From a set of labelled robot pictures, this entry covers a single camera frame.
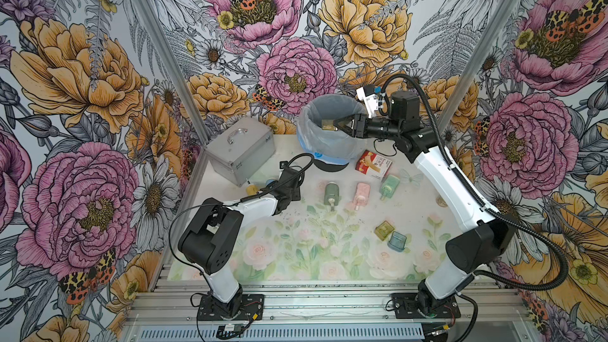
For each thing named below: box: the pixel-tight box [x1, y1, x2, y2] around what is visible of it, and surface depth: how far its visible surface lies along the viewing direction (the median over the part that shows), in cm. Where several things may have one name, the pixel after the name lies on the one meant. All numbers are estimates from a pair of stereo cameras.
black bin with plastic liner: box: [296, 93, 369, 173], surface depth 100 cm
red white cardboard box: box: [354, 148, 393, 183], surface depth 108 cm
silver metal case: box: [204, 116, 277, 188], surface depth 101 cm
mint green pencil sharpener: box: [380, 174, 401, 201], surface depth 99 cm
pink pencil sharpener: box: [352, 182, 371, 211], surface depth 96 cm
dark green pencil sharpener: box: [323, 181, 342, 212], surface depth 96 cm
